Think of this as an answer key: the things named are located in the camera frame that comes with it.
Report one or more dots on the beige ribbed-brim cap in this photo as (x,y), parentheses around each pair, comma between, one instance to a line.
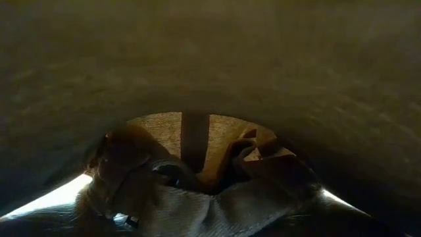
(210,66)

